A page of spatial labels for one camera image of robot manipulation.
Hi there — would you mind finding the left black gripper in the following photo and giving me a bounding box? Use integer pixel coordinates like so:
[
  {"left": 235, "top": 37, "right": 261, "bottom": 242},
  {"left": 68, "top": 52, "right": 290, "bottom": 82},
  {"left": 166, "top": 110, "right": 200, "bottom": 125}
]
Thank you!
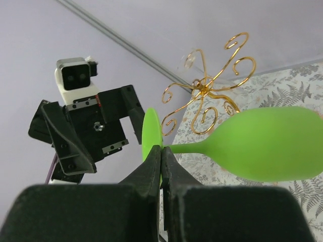
[{"left": 28, "top": 85, "right": 145, "bottom": 174}]

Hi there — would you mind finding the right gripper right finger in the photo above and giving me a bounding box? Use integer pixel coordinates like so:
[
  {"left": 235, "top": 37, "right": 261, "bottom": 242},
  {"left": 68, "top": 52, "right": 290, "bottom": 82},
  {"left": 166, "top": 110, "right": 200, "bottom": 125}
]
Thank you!
[{"left": 161, "top": 147, "right": 314, "bottom": 242}]

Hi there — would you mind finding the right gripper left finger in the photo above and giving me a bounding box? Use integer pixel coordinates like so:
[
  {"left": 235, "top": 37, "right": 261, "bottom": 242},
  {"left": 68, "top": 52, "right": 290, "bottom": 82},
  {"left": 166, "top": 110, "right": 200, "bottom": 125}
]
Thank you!
[{"left": 1, "top": 145, "right": 161, "bottom": 241}]

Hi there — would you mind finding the green wine glass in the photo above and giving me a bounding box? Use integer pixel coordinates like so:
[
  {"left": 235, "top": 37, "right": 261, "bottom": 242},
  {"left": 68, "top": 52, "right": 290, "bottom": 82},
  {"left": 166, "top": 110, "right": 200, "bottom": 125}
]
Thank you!
[{"left": 141, "top": 105, "right": 323, "bottom": 182}]

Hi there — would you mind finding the back clear wine glass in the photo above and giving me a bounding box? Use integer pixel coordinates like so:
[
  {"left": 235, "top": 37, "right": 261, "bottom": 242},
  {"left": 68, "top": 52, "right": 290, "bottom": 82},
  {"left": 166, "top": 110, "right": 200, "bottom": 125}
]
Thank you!
[{"left": 175, "top": 48, "right": 216, "bottom": 86}]

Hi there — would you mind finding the floral table mat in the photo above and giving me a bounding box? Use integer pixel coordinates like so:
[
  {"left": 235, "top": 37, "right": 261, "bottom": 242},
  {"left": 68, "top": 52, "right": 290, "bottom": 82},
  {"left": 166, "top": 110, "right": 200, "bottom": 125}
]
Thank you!
[{"left": 175, "top": 63, "right": 322, "bottom": 241}]

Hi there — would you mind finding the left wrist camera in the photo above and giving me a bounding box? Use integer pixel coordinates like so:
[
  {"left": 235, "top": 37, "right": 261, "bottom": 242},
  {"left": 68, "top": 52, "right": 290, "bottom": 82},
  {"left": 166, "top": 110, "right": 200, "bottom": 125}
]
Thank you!
[{"left": 55, "top": 56, "right": 99, "bottom": 105}]

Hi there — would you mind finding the gold wire glass rack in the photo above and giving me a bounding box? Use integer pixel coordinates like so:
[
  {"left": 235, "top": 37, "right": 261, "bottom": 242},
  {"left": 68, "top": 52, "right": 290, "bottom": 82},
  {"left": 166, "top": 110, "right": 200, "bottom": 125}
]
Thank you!
[{"left": 160, "top": 32, "right": 256, "bottom": 137}]

